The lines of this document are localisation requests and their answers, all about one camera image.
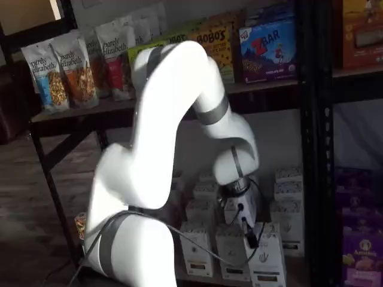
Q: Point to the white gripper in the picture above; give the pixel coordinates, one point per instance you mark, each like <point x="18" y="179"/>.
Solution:
<point x="239" y="213"/>

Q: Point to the white box green strip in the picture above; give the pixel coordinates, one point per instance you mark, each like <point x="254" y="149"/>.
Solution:
<point x="288" y="227"/>
<point x="267" y="257"/>

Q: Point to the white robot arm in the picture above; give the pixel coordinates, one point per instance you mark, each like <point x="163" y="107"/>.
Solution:
<point x="149" y="149"/>

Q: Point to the white box pink strip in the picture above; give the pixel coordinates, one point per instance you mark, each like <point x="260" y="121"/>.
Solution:
<point x="233" y="254"/>

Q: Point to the white floral print box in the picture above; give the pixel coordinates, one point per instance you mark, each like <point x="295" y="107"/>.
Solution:
<point x="205" y="192"/>
<point x="288" y="185"/>
<point x="206" y="177"/>

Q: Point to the purple annie's box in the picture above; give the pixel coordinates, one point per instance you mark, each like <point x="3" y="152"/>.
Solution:
<point x="359" y="188"/>
<point x="363" y="251"/>

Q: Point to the black metal shelf rack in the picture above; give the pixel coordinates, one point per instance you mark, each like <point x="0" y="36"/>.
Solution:
<point x="326" y="134"/>
<point x="308" y="119"/>

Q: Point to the blue zbar box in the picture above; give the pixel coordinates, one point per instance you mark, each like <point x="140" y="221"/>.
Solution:
<point x="269" y="51"/>

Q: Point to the yellow bobo's box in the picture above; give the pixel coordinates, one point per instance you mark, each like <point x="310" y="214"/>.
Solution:
<point x="218" y="51"/>

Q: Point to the brown dotted bobo's box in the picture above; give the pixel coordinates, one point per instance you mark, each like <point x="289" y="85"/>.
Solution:
<point x="237" y="21"/>

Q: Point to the orange snack box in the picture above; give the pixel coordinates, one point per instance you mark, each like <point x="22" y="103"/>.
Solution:
<point x="362" y="36"/>

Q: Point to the small granola packet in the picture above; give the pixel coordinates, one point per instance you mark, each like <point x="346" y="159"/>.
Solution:
<point x="80" y="225"/>

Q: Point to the red purely elizabeth granola bag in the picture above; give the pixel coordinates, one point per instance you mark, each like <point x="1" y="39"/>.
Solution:
<point x="115" y="59"/>

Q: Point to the brown purely elizabeth granola bag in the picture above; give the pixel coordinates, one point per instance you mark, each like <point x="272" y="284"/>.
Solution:
<point x="97" y="71"/>

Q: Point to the white granola bag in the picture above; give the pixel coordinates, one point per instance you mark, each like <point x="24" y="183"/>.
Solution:
<point x="142" y="30"/>
<point x="158" y="22"/>

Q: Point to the orange purely elizabeth granola bag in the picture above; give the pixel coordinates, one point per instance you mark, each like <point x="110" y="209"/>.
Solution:
<point x="77" y="77"/>

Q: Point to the blue purely elizabeth granola bag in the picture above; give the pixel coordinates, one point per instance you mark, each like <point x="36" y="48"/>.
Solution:
<point x="45" y="77"/>

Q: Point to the dark brown armchair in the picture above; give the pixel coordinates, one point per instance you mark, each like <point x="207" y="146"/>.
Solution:
<point x="15" y="104"/>

